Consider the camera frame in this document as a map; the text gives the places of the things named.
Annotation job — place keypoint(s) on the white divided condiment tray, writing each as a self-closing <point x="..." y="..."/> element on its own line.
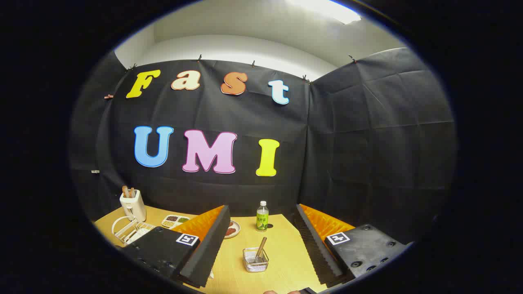
<point x="173" y="220"/>

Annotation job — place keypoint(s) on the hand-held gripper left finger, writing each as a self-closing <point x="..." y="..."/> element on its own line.
<point x="210" y="249"/>

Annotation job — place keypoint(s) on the wooden spoon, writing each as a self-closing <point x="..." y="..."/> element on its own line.
<point x="261" y="246"/>

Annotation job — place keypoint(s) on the green label drink bottle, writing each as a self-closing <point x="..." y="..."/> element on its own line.
<point x="262" y="220"/>

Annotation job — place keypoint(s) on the white round plate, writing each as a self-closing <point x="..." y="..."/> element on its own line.
<point x="235" y="235"/>

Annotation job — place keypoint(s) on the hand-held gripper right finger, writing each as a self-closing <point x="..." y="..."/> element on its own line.
<point x="316" y="249"/>

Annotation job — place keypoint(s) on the white toaster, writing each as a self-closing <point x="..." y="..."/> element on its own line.
<point x="135" y="208"/>

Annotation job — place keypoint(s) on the black backdrop cloth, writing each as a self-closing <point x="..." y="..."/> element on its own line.
<point x="245" y="114"/>

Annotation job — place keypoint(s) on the red meat piece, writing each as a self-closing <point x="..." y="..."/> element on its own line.
<point x="231" y="231"/>

